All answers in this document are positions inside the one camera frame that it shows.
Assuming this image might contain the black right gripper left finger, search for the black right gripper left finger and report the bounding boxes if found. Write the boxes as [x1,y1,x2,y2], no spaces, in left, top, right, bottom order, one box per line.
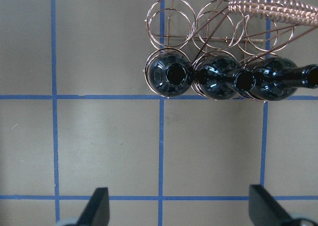
[77,187,110,226]

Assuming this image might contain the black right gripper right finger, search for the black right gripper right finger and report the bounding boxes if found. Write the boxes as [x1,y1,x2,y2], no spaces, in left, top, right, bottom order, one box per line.
[248,184,293,226]

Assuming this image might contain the dark wine bottle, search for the dark wine bottle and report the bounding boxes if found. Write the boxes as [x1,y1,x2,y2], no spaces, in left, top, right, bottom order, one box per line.
[192,55,256,100]

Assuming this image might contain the dark bottle in basket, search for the dark bottle in basket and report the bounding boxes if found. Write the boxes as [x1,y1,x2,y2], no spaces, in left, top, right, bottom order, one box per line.
[145,52,194,97]
[247,57,318,101]

